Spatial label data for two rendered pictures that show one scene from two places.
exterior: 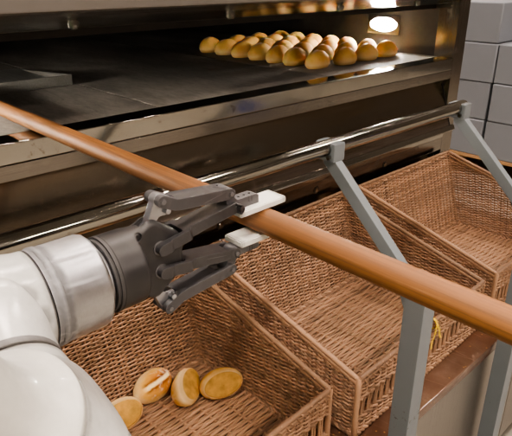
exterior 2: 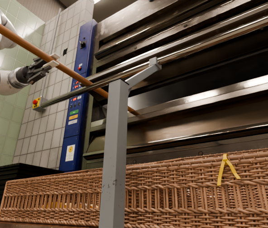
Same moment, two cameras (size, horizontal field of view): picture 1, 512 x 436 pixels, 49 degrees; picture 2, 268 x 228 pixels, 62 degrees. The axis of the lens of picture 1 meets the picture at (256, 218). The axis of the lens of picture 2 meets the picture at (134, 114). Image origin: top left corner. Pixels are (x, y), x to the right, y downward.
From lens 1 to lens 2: 141 cm
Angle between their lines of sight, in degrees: 89
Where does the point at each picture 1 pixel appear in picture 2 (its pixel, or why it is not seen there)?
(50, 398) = not seen: outside the picture
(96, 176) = (145, 126)
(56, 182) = (133, 128)
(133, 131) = (155, 108)
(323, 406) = (100, 179)
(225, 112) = (199, 97)
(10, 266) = not seen: hidden behind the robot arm
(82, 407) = not seen: outside the picture
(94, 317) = (11, 75)
